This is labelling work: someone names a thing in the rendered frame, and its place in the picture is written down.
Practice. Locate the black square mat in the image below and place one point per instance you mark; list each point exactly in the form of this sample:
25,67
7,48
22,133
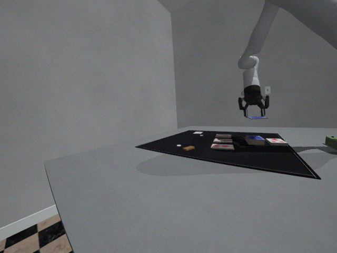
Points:
313,174
276,157

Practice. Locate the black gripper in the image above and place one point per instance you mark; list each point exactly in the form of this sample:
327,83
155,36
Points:
252,96

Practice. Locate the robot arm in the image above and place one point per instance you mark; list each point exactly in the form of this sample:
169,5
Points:
320,16

